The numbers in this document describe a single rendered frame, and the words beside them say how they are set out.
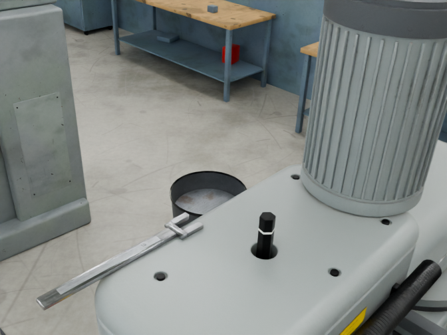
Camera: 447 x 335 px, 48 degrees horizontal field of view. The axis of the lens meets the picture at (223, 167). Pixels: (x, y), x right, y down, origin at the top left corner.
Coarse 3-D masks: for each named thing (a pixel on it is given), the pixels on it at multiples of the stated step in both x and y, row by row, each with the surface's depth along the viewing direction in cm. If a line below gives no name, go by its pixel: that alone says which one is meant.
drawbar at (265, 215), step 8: (264, 216) 66; (272, 216) 66; (264, 224) 66; (272, 224) 66; (264, 232) 66; (264, 240) 67; (272, 240) 68; (264, 248) 68; (256, 256) 70; (264, 256) 68
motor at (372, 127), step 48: (336, 0) 66; (384, 0) 61; (432, 0) 61; (336, 48) 68; (384, 48) 63; (432, 48) 63; (336, 96) 70; (384, 96) 66; (432, 96) 67; (336, 144) 73; (384, 144) 70; (432, 144) 73; (336, 192) 77; (384, 192) 74
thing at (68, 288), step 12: (180, 216) 74; (168, 228) 71; (192, 228) 72; (144, 240) 69; (156, 240) 69; (168, 240) 70; (132, 252) 67; (144, 252) 67; (108, 264) 65; (120, 264) 65; (84, 276) 63; (96, 276) 63; (60, 288) 61; (72, 288) 61; (36, 300) 59; (48, 300) 59; (60, 300) 60
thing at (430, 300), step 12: (444, 276) 114; (432, 288) 110; (444, 288) 110; (420, 300) 107; (432, 300) 107; (444, 300) 107; (420, 312) 109; (432, 312) 109; (444, 312) 109; (444, 324) 107
